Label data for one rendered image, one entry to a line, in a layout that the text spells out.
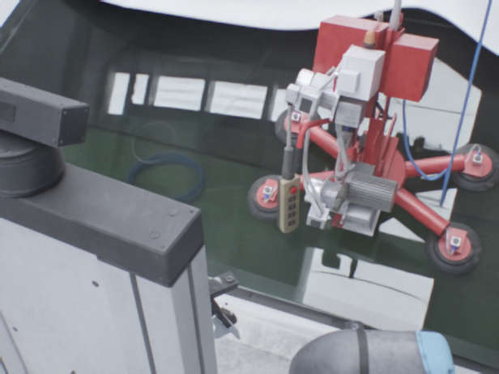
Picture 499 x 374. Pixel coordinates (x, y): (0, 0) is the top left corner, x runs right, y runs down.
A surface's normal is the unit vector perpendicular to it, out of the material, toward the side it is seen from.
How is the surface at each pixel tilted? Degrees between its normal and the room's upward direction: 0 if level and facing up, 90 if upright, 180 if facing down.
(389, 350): 5
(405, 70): 72
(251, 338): 0
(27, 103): 61
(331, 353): 29
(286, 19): 21
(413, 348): 3
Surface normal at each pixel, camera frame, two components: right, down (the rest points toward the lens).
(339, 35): -0.36, 0.32
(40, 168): 0.74, 0.43
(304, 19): -0.17, -0.49
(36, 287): -0.44, 0.59
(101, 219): -0.01, -0.75
